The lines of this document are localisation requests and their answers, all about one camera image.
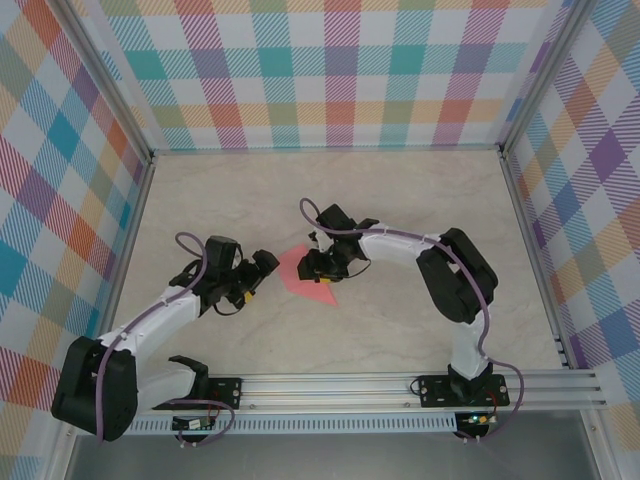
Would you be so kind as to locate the pink paper sheet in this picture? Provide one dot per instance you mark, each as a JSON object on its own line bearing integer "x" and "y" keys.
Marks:
{"x": 300, "y": 286}

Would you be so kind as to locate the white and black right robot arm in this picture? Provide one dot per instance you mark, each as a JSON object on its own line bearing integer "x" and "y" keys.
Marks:
{"x": 395, "y": 245}

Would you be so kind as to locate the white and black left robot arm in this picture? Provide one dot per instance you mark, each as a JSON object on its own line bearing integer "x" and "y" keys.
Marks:
{"x": 160, "y": 320}

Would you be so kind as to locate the small dark circuit board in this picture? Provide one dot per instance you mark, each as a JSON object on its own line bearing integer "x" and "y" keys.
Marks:
{"x": 192, "y": 424}

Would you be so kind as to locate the small circuit board green light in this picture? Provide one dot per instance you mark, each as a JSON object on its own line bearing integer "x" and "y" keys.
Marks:
{"x": 477, "y": 419}

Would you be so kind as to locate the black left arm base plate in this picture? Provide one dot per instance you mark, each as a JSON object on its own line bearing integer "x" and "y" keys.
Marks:
{"x": 227, "y": 390}

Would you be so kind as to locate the aluminium side rail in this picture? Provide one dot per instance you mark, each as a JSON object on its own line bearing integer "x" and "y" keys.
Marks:
{"x": 534, "y": 250}
{"x": 127, "y": 250}

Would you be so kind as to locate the thin aluminium rail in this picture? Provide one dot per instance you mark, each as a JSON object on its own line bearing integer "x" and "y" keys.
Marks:
{"x": 325, "y": 149}

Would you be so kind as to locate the aluminium mounting rail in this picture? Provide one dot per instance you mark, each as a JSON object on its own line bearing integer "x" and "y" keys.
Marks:
{"x": 325, "y": 390}

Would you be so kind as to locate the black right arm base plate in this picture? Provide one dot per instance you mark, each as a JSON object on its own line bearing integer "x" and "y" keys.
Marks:
{"x": 435, "y": 392}

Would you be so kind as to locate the aluminium corner post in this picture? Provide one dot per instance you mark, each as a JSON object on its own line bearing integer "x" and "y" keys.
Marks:
{"x": 547, "y": 70}
{"x": 107, "y": 75}

